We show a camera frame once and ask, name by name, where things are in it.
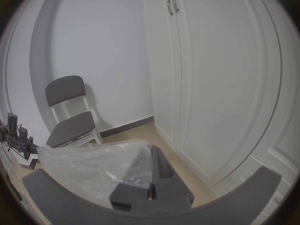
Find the white wardrobe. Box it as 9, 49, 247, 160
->
142, 0, 300, 203

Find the grey padded white chair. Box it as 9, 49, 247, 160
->
45, 75, 103, 149

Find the clear plastic bag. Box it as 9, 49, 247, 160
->
37, 138, 153, 201

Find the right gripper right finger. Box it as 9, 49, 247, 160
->
152, 145, 195, 207

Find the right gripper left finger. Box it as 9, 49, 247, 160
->
109, 146, 153, 212

